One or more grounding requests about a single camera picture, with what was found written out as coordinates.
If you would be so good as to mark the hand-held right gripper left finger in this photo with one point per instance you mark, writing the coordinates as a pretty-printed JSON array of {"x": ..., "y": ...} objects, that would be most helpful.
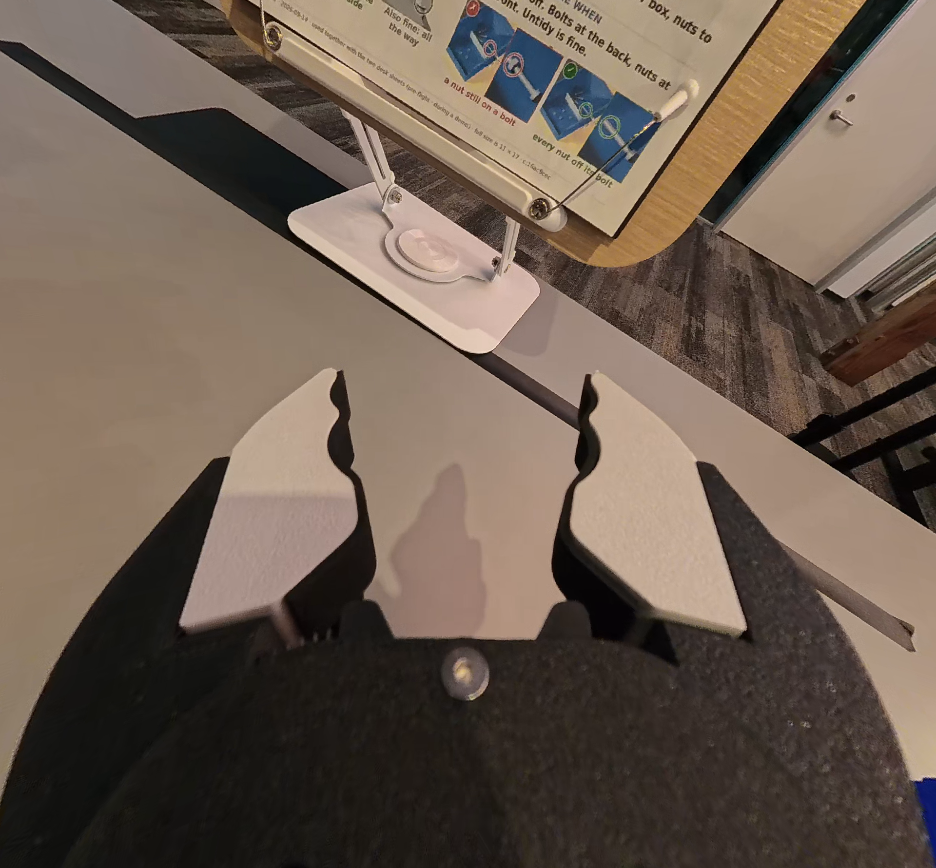
[{"x": 270, "y": 517}]

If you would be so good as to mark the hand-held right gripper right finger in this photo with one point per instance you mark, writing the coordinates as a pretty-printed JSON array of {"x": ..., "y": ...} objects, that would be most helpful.
[{"x": 651, "y": 517}]

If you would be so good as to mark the blue plastic bin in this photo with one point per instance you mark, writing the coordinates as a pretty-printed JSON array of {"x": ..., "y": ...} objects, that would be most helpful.
[{"x": 927, "y": 831}]

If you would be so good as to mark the white door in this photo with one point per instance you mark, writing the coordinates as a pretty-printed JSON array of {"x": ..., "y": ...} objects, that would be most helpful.
[{"x": 841, "y": 188}]

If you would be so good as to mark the wooden book stand board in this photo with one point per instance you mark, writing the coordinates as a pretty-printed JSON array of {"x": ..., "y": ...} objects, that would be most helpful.
[{"x": 768, "y": 115}]

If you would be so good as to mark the printed instruction sheet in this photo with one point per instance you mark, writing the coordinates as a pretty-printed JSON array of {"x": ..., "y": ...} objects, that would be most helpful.
[{"x": 585, "y": 5}]

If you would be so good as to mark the black metal desk frame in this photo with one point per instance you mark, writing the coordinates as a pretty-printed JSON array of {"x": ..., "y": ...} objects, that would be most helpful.
[{"x": 863, "y": 422}]

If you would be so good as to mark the wooden post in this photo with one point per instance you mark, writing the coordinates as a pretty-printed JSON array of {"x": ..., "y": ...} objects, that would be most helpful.
[{"x": 885, "y": 334}]

